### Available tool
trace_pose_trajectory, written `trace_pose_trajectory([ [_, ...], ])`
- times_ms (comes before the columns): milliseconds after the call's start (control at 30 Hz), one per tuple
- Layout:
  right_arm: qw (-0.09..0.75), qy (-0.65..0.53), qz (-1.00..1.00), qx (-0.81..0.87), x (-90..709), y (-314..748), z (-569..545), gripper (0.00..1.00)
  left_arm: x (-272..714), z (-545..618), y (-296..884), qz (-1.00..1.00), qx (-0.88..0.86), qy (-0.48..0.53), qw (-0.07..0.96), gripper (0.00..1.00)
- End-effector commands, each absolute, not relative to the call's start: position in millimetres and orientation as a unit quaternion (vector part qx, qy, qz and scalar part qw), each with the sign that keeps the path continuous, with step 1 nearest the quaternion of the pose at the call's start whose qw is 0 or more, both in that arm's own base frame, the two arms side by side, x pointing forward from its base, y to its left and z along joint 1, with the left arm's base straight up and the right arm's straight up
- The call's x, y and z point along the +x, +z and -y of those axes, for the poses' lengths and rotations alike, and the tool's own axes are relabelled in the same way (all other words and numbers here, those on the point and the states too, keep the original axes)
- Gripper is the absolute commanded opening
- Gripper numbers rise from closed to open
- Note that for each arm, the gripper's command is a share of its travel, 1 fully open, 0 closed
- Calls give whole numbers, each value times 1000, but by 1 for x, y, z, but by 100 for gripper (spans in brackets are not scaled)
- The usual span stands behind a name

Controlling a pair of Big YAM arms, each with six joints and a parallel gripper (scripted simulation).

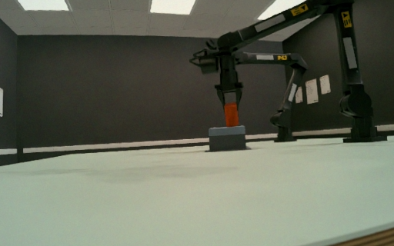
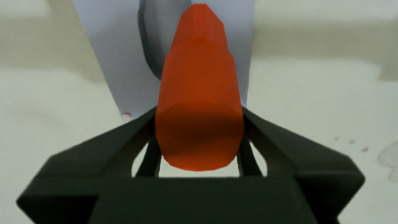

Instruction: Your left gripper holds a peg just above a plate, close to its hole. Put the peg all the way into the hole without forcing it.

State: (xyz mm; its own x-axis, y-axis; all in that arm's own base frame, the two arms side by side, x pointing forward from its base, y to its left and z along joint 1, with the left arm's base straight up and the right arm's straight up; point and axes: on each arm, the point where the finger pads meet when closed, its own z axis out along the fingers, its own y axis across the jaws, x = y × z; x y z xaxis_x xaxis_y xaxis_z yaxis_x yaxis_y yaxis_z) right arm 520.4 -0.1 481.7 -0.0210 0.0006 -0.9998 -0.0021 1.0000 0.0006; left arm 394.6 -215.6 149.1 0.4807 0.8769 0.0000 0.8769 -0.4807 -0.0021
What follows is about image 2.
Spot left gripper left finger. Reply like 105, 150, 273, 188
35, 106, 162, 177

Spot orange-red peg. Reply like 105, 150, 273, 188
154, 4, 245, 172

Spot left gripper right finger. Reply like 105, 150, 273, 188
236, 105, 366, 218

